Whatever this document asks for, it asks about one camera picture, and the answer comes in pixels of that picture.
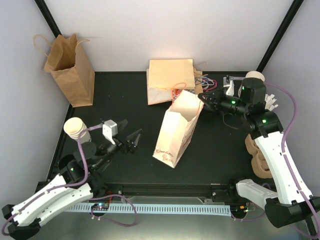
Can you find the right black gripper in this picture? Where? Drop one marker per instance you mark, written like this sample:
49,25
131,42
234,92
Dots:
214,104

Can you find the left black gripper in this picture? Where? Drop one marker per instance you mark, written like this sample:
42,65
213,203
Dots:
126,148

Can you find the white printed paper bag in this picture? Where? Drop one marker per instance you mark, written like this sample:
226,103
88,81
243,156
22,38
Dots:
177,128

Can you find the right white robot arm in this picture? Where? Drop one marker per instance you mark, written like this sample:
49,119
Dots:
292,201

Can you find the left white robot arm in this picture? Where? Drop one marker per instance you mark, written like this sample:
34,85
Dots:
79,176

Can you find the flat white paper bag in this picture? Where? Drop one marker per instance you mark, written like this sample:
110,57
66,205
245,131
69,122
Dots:
157,95

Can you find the flat tan paper bag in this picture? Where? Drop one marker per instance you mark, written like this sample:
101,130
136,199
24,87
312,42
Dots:
171,74

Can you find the right paper cup stack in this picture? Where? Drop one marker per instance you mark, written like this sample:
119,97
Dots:
255,74

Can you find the paper cup stack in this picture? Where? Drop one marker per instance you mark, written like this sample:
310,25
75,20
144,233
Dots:
74,127
255,74

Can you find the left paper cup stack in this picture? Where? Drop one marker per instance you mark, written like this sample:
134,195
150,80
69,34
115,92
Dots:
74,127

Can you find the cup of wrapped straws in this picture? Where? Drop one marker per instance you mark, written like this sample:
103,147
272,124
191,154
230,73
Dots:
270,102

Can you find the stack of pulp carriers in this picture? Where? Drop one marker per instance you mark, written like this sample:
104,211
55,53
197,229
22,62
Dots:
258,162

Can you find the left circuit board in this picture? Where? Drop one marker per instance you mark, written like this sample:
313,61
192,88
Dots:
100,207

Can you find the circuit board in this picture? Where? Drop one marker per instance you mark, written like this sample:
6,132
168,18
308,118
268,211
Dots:
239,209
100,207

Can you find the standing brown paper bag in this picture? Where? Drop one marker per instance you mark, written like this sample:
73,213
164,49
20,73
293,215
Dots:
69,65

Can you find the right circuit board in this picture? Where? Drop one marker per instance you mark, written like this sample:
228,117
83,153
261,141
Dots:
239,209

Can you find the flat brown handled bag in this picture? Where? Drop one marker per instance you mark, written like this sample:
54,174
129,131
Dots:
200,80

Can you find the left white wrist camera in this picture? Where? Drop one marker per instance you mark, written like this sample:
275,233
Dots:
109,130

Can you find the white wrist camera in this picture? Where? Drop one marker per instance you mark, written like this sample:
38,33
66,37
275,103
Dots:
109,130
228,85

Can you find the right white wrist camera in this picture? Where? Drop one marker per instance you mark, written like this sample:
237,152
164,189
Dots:
228,85

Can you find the black front rail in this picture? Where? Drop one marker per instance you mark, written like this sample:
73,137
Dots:
167,190

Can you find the light blue cable duct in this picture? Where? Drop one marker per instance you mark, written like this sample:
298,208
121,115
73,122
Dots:
165,209

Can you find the right black frame post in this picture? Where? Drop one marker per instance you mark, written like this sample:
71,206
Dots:
287,20

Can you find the black frame post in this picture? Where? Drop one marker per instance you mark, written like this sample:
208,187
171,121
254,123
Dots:
287,20
46,13

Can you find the left black frame post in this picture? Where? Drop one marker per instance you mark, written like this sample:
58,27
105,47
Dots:
46,13

